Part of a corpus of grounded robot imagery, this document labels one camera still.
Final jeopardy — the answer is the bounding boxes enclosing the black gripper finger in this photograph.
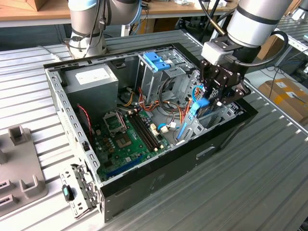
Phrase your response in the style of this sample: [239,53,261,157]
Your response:
[200,59,218,98]
[216,80,251,106]

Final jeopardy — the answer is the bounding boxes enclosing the blue SATA wire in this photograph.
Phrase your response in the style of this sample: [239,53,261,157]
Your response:
[157,83,207,132]

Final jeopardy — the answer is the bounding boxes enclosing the hard disk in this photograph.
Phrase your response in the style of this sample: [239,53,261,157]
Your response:
[177,96,228,142]

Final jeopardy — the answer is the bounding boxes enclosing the orange red power wire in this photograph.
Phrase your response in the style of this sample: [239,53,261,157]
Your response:
[179,85,205,125]

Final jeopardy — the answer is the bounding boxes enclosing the metal disk bay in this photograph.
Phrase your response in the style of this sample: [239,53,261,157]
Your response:
[174,69,244,146]

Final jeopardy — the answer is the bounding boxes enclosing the brown cardboard box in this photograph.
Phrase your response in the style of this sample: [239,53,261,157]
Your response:
[141,17,180,34]
[258,33,287,61]

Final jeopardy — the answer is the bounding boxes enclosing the black stand pole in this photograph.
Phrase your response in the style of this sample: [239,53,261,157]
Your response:
[198,0,222,46]

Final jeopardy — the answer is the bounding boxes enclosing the cardboard box with labels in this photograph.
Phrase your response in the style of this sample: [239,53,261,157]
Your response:
[257,77,308,126]

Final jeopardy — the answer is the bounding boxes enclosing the blue plastic cage latch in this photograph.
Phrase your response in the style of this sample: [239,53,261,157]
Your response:
[143,52,173,72]

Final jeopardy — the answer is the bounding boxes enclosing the metal optical drive cage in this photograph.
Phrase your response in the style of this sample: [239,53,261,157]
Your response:
[134,51,193,103]

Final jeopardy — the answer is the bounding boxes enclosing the metal slat table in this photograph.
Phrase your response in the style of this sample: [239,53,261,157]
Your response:
[274,14,308,70]

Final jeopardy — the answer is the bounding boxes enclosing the long wooden desk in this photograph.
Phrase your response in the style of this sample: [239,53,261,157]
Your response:
[0,0,241,28]

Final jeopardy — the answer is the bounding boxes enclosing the black RAM slot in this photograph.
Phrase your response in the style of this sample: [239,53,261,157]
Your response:
[134,111,163,149]
[127,115,154,153]
[132,112,160,150]
[129,114,157,152]

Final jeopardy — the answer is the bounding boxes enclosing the round black speaker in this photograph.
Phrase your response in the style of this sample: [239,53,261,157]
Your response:
[119,88,132,104]

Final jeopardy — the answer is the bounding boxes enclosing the CPU socket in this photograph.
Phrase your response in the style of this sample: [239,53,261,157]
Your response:
[115,135,133,150]

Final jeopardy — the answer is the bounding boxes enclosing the grey power supply unit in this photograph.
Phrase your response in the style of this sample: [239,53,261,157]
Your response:
[63,64,119,118]

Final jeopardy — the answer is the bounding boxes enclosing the black open PC case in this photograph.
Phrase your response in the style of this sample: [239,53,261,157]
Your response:
[43,42,259,223]

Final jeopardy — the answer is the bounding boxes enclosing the green motherboard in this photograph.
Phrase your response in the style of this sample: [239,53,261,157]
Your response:
[92,108,173,182]

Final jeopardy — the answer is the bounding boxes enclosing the metal socket cover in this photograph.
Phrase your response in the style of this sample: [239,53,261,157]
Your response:
[103,111,128,134]

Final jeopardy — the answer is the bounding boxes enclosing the blue expansion slot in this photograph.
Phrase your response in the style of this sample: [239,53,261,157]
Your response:
[105,155,145,178]

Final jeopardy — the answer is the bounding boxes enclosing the black case fan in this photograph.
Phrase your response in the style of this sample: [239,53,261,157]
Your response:
[76,104,94,142]

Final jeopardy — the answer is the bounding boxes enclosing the wooden box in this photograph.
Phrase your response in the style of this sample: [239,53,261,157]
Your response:
[25,0,69,12]

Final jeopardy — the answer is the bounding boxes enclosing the black teal release latch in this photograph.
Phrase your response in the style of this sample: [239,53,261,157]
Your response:
[61,184,74,202]

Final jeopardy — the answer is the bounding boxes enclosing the grey parts rack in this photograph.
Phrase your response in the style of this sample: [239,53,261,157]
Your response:
[0,125,49,214]

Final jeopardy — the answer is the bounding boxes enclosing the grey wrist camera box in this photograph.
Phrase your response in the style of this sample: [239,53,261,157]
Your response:
[201,39,239,66]

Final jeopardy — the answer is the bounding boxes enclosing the black camera cable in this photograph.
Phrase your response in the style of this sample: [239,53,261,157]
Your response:
[225,31,289,67]

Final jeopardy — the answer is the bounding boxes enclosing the black cable with brass fitting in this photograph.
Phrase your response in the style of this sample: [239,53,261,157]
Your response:
[198,0,228,37]

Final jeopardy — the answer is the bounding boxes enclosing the black cable bundle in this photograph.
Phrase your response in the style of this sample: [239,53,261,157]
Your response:
[157,76,180,114]

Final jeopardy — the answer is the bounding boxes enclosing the orange red wire bundle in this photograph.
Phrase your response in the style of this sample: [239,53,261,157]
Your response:
[138,87,185,114]

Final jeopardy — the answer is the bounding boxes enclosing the thin wires with white plug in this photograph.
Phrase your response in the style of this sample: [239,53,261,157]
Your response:
[158,115,183,133]

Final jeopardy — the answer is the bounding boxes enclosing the yellow black wire bundle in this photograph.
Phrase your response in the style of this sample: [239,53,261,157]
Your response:
[119,87,135,108]

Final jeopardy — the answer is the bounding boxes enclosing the red black twisted wire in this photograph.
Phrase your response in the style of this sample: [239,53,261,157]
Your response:
[77,103,94,137]

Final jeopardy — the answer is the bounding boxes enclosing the black cable with metal plug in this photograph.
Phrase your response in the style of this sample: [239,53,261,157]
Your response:
[41,0,114,61]

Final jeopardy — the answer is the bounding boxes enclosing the metal card retention bracket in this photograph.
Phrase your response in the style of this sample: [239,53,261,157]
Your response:
[58,163,102,220]

